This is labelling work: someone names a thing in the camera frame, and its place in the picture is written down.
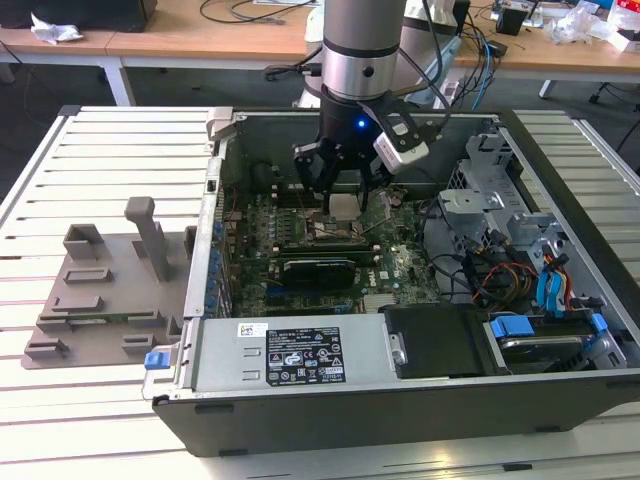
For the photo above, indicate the silver metal drive cage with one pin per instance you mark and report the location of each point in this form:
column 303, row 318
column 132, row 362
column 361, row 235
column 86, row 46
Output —
column 465, row 205

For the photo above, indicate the silver CPU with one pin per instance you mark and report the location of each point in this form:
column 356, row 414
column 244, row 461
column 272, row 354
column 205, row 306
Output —
column 345, row 207

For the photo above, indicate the silver hard disk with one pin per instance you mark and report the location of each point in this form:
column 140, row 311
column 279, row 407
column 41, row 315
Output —
column 540, row 346

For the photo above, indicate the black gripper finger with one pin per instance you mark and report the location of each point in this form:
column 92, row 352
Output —
column 314, row 167
column 375, row 177

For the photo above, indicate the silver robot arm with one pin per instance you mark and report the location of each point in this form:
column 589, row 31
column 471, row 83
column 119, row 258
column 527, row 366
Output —
column 360, row 45

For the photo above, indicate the blue plastic latch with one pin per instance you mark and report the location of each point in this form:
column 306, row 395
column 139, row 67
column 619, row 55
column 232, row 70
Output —
column 155, row 361

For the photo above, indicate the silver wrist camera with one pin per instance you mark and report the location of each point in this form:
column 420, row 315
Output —
column 400, row 150

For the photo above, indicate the wooden desk with clutter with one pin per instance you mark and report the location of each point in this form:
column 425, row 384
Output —
column 550, row 60

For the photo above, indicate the CPU socket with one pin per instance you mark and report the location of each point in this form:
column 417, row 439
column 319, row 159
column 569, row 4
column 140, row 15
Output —
column 320, row 231

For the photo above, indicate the small black box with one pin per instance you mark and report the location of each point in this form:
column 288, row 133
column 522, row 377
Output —
column 513, row 22

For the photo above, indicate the blue disk carrier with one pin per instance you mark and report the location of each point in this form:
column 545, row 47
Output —
column 510, row 328

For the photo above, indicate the black graphics card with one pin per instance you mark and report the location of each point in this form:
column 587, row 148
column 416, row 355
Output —
column 320, row 272

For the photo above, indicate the blue card retention clip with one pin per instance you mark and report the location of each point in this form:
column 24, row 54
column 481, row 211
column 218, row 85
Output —
column 210, row 303
column 212, row 289
column 218, row 231
column 215, row 260
column 214, row 274

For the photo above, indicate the green motherboard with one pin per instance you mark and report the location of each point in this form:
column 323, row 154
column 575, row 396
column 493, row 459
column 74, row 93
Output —
column 400, row 260

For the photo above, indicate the black plastic shroud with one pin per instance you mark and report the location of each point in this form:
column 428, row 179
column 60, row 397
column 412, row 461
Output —
column 435, row 340

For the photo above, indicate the black monitor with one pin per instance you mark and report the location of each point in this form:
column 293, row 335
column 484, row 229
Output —
column 75, row 12

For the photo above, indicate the crumpled white paper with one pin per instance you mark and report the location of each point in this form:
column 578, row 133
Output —
column 55, row 29

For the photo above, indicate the black PC case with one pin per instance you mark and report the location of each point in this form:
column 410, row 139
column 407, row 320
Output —
column 350, row 420

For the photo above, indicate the silver power supply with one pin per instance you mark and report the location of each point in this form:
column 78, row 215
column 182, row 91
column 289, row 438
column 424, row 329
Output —
column 225, row 360

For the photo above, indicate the clear plastic bags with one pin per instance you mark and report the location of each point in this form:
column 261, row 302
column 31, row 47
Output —
column 580, row 22

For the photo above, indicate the silver chipset heatsink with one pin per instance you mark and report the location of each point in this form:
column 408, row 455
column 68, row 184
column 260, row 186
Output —
column 377, row 303

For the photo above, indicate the grey parts rack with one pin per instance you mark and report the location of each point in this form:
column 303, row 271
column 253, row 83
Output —
column 120, row 300

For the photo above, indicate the long wooden desk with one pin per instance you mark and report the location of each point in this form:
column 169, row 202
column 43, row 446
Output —
column 175, row 40

